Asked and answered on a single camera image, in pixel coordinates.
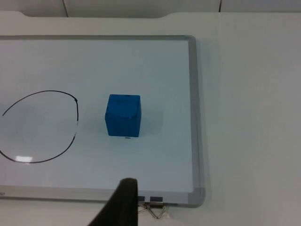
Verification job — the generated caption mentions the blue cube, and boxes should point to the blue cube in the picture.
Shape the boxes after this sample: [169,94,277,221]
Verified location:
[104,94,142,137]

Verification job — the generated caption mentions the silver binder clip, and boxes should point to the silver binder clip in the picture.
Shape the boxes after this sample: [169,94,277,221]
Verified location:
[137,195,150,214]
[145,196,166,219]

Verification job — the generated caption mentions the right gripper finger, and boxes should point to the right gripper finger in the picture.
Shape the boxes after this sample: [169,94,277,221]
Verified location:
[87,178,140,226]

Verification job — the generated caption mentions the grey-framed whiteboard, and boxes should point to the grey-framed whiteboard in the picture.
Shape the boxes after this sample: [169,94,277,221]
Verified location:
[0,35,206,209]

